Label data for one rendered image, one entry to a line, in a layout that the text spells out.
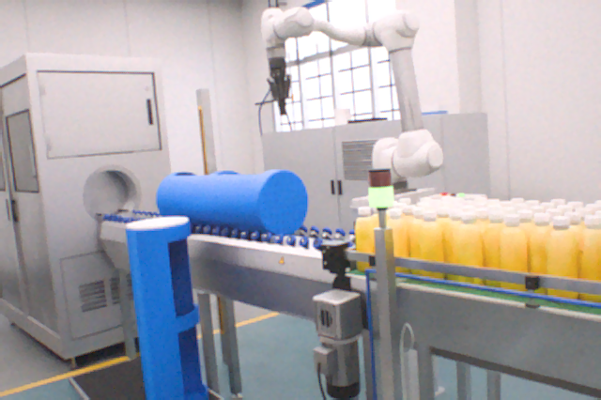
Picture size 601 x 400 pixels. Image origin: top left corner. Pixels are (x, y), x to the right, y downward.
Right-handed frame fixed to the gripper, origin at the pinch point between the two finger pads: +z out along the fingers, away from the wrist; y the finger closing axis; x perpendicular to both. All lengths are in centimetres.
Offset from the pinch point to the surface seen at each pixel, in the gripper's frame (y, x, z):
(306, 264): -23, 26, 62
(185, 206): 57, 11, 40
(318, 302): -48, 54, 66
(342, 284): -49, 41, 64
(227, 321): 57, -8, 104
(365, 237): -56, 36, 49
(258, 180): 3.5, 16.8, 29.7
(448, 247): -85, 39, 51
